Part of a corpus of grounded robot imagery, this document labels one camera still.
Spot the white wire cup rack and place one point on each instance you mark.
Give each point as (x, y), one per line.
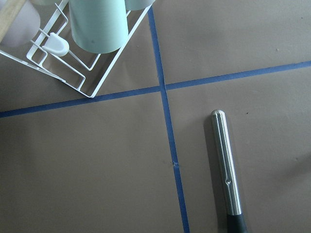
(83, 71)

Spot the mint green cup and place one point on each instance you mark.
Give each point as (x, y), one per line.
(98, 26)

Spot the lilac pink cup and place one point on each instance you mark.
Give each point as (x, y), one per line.
(24, 27)

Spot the steel muddler black tip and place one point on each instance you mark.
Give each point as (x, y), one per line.
(235, 218)

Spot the wooden rack handle bar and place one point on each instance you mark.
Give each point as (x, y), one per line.
(8, 14)

